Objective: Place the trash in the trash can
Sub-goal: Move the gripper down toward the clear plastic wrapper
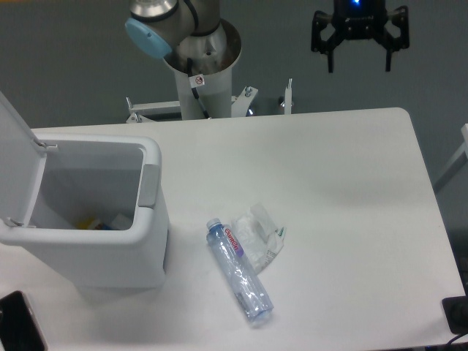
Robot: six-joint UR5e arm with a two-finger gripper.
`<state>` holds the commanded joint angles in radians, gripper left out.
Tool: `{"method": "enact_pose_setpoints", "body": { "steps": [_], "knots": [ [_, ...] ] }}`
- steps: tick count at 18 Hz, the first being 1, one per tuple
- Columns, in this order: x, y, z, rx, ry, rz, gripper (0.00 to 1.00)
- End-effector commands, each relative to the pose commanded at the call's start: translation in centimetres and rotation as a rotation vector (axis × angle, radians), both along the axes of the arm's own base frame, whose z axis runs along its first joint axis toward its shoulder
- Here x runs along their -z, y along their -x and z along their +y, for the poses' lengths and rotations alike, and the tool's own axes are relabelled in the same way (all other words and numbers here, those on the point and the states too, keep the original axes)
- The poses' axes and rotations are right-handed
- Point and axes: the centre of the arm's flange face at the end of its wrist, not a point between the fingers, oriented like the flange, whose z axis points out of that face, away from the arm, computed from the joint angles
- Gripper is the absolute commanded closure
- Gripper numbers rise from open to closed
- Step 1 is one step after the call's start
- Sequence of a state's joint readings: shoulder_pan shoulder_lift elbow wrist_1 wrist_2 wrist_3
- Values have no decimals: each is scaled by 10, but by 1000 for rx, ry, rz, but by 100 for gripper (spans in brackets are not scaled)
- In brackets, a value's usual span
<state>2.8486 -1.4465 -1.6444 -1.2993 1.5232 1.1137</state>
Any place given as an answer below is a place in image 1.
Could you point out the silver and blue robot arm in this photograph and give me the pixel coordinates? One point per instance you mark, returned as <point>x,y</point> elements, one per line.
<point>192,37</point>

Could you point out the black phone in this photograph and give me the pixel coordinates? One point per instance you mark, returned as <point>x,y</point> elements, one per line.
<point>19,328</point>

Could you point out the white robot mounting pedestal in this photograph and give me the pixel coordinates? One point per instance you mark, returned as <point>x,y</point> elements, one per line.
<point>199,97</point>

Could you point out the white plastic wrapper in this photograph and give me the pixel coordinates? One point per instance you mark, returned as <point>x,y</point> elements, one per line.
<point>261,239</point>

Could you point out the white trash can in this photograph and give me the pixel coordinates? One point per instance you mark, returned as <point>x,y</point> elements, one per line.
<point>52,181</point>

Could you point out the trash inside can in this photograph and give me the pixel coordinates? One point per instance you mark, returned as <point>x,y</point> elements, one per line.
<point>120,222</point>

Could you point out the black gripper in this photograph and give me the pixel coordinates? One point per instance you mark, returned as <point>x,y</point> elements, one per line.
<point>360,20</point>

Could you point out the white metal frame leg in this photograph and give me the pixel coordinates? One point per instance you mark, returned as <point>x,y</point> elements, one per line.
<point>453,165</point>

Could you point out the black device at table corner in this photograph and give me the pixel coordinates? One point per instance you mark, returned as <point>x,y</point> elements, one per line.
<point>455,309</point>

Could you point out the clear plastic water bottle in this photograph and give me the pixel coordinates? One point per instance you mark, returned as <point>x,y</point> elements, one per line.
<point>239,273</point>

